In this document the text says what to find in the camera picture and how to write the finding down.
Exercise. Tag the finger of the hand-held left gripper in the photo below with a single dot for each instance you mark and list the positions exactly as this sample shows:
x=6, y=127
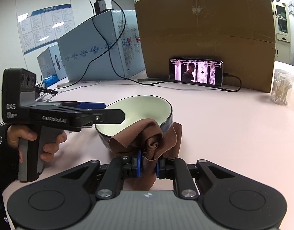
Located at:
x=106, y=117
x=91, y=105

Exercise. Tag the small light blue carton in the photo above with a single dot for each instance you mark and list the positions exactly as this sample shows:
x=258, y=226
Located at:
x=49, y=62

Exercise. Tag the brown cloth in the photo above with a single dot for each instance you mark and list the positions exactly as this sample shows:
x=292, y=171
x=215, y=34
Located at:
x=149, y=134

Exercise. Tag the blue plastic packet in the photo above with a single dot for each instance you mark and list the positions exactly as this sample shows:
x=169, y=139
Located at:
x=51, y=80

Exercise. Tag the clear cotton swab container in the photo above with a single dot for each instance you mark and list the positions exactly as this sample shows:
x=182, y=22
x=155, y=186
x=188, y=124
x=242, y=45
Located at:
x=282, y=88

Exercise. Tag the wall notice board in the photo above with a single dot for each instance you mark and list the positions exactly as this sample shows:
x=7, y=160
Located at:
x=43, y=26

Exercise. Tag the black smartphone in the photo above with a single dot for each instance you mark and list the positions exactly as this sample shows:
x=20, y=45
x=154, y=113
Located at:
x=197, y=71

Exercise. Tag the person's left hand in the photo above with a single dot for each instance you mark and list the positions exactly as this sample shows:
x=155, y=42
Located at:
x=17, y=131

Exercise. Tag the large brown cardboard box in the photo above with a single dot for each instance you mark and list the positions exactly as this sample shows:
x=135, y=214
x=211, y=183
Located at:
x=204, y=28

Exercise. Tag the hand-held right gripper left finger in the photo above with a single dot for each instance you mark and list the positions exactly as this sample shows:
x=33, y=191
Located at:
x=138, y=165

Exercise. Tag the beige glass door cabinet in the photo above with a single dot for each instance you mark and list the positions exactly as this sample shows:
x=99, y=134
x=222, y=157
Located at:
x=281, y=28

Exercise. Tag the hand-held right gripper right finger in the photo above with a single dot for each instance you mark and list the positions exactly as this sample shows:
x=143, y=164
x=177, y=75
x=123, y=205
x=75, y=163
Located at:
x=158, y=170

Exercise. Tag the black power adapter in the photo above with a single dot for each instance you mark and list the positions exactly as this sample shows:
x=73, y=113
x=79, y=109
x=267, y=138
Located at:
x=101, y=6

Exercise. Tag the person's left forearm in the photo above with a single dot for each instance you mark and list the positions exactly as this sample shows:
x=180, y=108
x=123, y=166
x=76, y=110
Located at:
x=3, y=172

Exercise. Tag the white bowl with dark outside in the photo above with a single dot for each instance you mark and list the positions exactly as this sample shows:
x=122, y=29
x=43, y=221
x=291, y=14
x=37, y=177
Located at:
x=139, y=110

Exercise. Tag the large light blue carton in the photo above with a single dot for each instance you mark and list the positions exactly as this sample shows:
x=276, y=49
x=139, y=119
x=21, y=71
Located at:
x=94, y=52

